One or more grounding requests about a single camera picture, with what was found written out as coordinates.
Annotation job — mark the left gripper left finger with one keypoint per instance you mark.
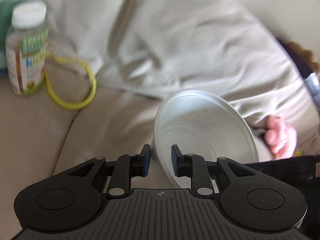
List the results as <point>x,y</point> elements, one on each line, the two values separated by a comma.
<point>127,167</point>

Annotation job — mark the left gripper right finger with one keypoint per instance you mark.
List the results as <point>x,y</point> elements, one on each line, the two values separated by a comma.
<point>194,167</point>

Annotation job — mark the white paper cup bowl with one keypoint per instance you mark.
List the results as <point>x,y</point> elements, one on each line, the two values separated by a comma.
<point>204,124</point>

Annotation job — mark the person's hand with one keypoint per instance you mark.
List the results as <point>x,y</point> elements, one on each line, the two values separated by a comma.
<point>280,137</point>

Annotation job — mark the beige sofa cover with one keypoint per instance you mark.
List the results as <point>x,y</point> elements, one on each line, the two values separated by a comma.
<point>141,51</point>

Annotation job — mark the vitamin gummy bottle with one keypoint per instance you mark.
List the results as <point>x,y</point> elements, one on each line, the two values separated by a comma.
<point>25,47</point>

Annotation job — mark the green towel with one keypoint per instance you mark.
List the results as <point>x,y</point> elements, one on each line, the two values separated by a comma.
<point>7,7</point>

